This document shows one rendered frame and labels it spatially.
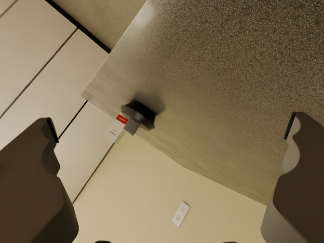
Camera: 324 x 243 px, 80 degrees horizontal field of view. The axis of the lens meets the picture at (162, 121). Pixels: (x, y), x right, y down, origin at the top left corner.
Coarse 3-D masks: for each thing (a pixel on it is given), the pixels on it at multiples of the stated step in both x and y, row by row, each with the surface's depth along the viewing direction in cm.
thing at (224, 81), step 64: (192, 0) 12; (256, 0) 10; (320, 0) 9; (128, 64) 27; (192, 64) 18; (256, 64) 14; (320, 64) 11; (192, 128) 36; (256, 128) 22; (256, 192) 57
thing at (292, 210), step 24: (312, 120) 9; (288, 144) 10; (312, 144) 8; (288, 168) 8; (312, 168) 7; (288, 192) 6; (312, 192) 6; (264, 216) 6; (288, 216) 5; (312, 216) 5; (288, 240) 5; (312, 240) 5
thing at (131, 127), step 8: (128, 104) 42; (136, 104) 41; (128, 112) 40; (136, 112) 40; (144, 112) 41; (152, 112) 42; (128, 120) 43; (136, 120) 40; (144, 120) 40; (152, 120) 42; (128, 128) 42; (136, 128) 43; (144, 128) 44; (152, 128) 43
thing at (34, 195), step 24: (48, 120) 10; (24, 144) 8; (48, 144) 8; (0, 168) 7; (24, 168) 7; (48, 168) 8; (0, 192) 6; (24, 192) 6; (48, 192) 6; (0, 216) 6; (24, 216) 6; (48, 216) 6; (72, 216) 6; (0, 240) 5; (24, 240) 5; (48, 240) 5; (72, 240) 6
